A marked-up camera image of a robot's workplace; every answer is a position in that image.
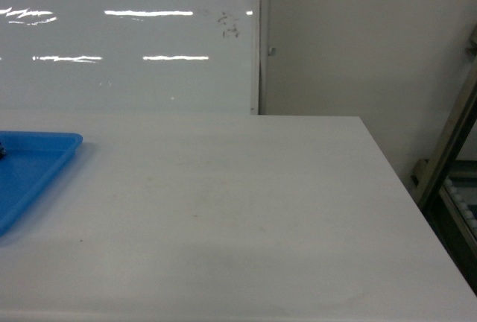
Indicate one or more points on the metal roller shelf rack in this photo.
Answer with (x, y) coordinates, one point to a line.
(437, 178)

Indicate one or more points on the blue plastic tray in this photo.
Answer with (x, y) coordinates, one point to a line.
(30, 162)

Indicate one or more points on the green mushroom push button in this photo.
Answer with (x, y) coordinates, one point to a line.
(2, 151)

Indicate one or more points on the white glossy whiteboard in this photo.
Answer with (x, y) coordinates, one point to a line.
(130, 55)

